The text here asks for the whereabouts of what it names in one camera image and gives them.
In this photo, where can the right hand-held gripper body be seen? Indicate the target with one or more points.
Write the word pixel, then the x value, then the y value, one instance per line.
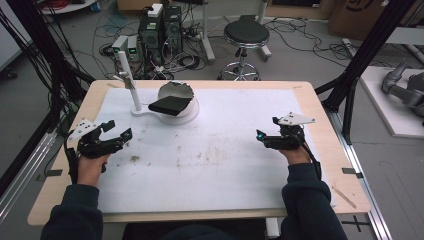
pixel 286 141

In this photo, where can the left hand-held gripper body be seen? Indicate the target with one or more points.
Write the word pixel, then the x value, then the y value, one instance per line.
pixel 96 148

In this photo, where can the white stand with round base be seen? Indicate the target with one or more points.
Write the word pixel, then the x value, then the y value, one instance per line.
pixel 133 96

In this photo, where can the black cloth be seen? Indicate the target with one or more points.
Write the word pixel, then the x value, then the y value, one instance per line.
pixel 170 105

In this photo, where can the person's right hand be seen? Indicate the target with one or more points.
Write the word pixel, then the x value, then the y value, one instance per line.
pixel 296 156

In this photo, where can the person's left hand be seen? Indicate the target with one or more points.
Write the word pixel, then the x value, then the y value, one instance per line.
pixel 89 170

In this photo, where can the wooden table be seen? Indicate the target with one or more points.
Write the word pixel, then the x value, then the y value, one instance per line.
pixel 330 146

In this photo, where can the black tape piece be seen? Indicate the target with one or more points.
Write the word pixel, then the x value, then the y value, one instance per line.
pixel 53 173
pixel 351 172

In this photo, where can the white foam mat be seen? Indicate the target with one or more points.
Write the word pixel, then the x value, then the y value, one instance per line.
pixel 216 180

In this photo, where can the white bowl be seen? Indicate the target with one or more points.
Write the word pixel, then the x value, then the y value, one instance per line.
pixel 175 89

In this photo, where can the white desk leg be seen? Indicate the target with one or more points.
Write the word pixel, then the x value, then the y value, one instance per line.
pixel 207 40
pixel 265 43

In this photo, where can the thin wooden stick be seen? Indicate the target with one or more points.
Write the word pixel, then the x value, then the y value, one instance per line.
pixel 345 198

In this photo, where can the silver power unit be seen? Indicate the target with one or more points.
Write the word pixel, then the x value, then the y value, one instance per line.
pixel 132 48
pixel 119 45

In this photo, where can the white table leg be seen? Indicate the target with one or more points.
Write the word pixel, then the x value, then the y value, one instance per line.
pixel 272 228

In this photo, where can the black round stool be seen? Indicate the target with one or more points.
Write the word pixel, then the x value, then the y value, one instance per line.
pixel 246 31

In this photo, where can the black computer tower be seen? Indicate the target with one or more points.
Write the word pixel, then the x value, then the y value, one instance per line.
pixel 150 40
pixel 172 30

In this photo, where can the white floor board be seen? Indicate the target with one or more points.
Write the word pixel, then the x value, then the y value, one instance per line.
pixel 390 113

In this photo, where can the person's body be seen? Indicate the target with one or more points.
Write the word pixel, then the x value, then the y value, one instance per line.
pixel 193 233

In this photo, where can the white box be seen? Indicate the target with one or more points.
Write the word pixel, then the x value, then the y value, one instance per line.
pixel 155 10

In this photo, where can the round white table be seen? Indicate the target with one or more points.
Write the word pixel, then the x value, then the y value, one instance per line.
pixel 66 6

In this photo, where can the cardboard box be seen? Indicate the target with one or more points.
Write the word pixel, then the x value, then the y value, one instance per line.
pixel 353 16

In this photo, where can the aluminium rail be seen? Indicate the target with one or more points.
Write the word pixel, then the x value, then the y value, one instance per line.
pixel 370 200
pixel 20 186

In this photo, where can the black metal frame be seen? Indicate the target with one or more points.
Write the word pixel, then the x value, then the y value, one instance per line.
pixel 50 60
pixel 360 60

